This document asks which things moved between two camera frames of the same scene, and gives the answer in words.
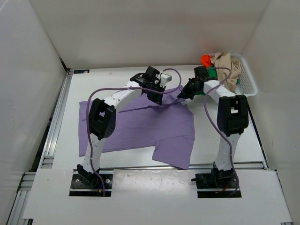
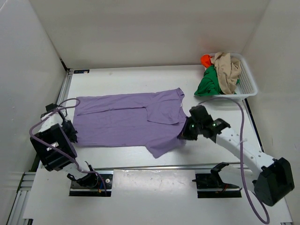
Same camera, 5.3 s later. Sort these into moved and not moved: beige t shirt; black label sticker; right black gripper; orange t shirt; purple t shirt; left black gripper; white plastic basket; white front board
Moved: left black gripper; right black gripper; purple t shirt
Not moved: white plastic basket; beige t shirt; white front board; orange t shirt; black label sticker
